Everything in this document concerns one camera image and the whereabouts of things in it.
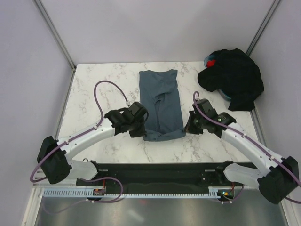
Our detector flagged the grey-blue t shirt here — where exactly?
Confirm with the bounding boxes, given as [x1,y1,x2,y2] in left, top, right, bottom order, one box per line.
[139,69,186,142]

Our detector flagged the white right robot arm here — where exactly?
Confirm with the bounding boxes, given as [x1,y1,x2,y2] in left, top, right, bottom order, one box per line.
[185,99,301,204]

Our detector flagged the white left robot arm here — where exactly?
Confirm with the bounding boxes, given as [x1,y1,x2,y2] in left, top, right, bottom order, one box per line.
[37,102,149,185]

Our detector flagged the red t shirt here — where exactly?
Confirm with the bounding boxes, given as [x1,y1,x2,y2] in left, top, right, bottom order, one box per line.
[206,60,216,67]

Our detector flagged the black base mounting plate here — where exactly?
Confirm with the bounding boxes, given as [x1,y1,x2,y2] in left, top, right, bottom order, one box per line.
[76,162,244,195]

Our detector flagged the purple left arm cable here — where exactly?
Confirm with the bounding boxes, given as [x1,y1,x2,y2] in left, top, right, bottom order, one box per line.
[30,81,130,214]

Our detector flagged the white slotted cable duct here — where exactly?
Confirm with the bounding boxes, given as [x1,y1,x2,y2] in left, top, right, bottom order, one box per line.
[42,187,229,199]

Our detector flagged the aluminium front frame rail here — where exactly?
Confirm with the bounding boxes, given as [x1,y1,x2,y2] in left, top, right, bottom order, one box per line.
[32,168,50,186]

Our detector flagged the right aluminium frame post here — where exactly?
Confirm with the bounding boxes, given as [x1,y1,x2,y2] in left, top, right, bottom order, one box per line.
[246,0,282,56]

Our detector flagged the aluminium frame post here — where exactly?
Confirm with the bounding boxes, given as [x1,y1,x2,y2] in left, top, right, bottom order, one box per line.
[246,0,282,56]
[32,0,77,71]

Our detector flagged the left aluminium frame post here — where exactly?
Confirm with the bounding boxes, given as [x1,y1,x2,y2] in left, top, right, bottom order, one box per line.
[32,0,77,71]

